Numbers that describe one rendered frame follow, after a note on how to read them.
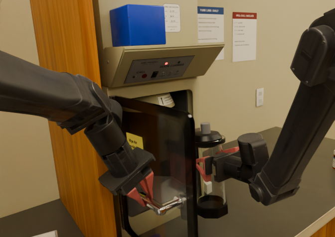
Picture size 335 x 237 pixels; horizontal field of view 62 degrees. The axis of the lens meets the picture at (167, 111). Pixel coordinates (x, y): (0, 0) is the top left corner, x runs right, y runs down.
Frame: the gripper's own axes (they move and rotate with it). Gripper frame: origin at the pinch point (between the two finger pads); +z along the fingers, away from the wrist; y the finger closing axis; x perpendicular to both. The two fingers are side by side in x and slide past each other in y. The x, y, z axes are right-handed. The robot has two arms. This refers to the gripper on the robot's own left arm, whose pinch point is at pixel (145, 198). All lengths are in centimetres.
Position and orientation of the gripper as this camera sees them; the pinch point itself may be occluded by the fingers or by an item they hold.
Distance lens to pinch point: 60.1
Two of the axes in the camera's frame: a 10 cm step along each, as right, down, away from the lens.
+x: 5.9, 1.5, -7.9
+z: 3.9, 8.1, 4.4
